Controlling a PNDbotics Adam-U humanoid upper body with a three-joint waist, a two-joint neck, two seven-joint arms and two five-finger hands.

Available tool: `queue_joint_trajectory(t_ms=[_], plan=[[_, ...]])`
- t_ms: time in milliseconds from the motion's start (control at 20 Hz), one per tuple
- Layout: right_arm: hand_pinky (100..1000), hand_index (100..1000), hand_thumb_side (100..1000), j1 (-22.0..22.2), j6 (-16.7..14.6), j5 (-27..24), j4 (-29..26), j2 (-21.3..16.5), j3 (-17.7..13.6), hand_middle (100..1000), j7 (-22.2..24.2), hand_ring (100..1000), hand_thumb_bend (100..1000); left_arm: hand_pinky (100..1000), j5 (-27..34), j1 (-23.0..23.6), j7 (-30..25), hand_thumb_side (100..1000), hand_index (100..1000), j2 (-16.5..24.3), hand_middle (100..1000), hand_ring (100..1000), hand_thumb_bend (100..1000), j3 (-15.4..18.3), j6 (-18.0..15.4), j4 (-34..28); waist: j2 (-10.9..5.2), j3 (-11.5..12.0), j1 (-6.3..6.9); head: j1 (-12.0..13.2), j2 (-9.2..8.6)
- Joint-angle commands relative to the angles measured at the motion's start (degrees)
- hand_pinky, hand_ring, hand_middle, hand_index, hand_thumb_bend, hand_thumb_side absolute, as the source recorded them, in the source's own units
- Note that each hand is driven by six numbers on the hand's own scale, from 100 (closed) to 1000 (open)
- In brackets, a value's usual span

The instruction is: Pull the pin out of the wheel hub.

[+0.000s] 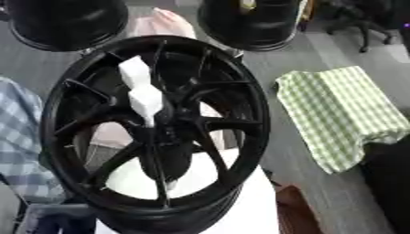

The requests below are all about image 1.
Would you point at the black spoked wheel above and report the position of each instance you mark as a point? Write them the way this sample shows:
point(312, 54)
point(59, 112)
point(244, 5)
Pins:
point(243, 100)

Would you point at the black round wheel barrel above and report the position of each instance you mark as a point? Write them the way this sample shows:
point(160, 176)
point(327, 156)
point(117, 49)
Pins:
point(64, 21)
point(256, 27)

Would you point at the pale pink cloth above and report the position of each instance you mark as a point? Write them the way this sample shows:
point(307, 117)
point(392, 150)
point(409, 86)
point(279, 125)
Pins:
point(165, 24)

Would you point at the brown box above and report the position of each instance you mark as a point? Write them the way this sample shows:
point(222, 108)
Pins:
point(296, 210)

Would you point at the table with green checked cloth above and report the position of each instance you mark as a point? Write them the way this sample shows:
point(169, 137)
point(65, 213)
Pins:
point(341, 112)

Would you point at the grey blue bin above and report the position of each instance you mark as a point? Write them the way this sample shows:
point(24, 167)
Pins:
point(53, 218)

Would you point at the black office chair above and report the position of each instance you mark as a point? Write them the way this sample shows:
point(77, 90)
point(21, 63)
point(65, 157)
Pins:
point(363, 21)

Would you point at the person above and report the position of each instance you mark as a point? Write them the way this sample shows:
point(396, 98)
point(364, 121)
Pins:
point(18, 146)

